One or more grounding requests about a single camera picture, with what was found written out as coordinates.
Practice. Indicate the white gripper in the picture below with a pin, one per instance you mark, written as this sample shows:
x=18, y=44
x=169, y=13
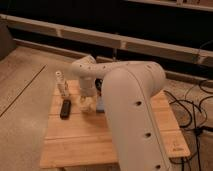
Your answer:
x=87, y=89

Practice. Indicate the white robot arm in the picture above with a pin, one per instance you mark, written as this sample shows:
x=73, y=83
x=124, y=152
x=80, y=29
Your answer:
x=127, y=88

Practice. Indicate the blue sponge block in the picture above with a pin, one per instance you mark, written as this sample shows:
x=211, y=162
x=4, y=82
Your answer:
x=99, y=106

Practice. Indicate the black remote control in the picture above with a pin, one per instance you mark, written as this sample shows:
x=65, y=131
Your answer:
x=65, y=109

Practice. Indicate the dark round bowl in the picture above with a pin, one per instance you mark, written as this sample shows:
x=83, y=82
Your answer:
x=98, y=84

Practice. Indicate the white plastic bottle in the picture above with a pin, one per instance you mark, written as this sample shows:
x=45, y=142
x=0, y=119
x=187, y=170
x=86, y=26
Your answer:
x=62, y=84

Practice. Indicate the wooden table board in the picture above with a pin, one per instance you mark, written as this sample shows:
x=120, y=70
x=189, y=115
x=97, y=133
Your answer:
x=84, y=139

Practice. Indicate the metal shelf rail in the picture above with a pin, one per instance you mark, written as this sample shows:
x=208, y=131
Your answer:
x=148, y=47

